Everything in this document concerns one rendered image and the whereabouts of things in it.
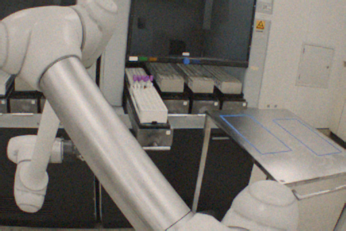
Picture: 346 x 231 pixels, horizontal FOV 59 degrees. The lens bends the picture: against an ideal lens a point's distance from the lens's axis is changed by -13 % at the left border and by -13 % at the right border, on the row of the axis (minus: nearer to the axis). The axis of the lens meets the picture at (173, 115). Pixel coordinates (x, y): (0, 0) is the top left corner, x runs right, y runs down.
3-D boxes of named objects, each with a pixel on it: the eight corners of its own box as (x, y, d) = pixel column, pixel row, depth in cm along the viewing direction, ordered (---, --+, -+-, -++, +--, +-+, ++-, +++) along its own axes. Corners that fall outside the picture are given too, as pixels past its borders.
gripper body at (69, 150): (61, 146, 113) (87, 147, 115) (63, 136, 120) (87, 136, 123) (62, 165, 115) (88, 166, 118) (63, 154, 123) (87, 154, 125)
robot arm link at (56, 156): (48, 133, 119) (63, 133, 120) (49, 155, 122) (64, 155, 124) (45, 144, 111) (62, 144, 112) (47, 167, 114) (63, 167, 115)
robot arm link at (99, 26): (81, 35, 92) (42, 41, 82) (111, -15, 81) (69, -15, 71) (105, 68, 89) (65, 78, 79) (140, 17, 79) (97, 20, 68)
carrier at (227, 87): (239, 92, 178) (240, 82, 176) (240, 94, 176) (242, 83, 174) (218, 92, 176) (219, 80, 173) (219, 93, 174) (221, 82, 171)
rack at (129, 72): (123, 78, 186) (124, 67, 184) (141, 79, 188) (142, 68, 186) (130, 97, 159) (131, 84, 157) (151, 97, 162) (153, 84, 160)
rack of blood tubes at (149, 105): (130, 98, 158) (131, 86, 155) (152, 98, 160) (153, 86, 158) (140, 125, 131) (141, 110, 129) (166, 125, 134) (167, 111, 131)
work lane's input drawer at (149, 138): (118, 88, 191) (119, 73, 188) (143, 89, 195) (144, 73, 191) (137, 152, 126) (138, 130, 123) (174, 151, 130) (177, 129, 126)
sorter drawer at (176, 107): (138, 73, 223) (138, 60, 220) (159, 74, 227) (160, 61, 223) (161, 118, 158) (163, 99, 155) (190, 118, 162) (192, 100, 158)
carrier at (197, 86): (211, 92, 174) (213, 80, 172) (213, 93, 173) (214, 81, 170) (189, 90, 172) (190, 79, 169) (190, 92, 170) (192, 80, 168)
